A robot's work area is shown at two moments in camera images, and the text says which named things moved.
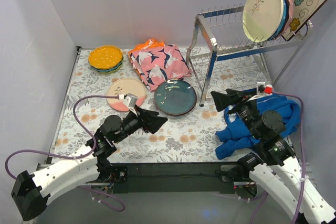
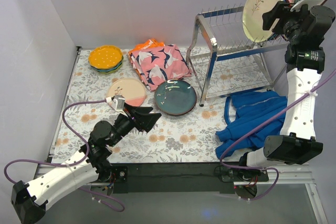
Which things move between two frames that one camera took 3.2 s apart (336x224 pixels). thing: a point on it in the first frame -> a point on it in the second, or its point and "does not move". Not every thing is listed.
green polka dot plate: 111,72 does not move
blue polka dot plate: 108,70 does not move
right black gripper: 237,102 -> 279,18
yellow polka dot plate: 104,57 does not move
